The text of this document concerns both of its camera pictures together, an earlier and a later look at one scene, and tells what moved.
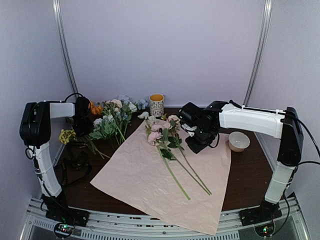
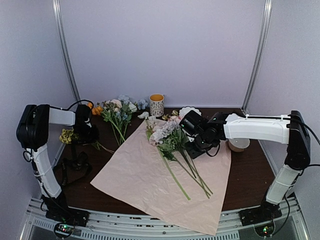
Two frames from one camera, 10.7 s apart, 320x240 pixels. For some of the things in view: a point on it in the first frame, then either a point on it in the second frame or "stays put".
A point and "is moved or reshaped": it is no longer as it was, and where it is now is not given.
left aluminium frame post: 56,9 stays put
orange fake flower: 96,110 stays put
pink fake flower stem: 176,142 → 177,120
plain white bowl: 238,141 stays put
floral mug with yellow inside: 156,101 stays put
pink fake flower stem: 154,137 is moved or reshaped
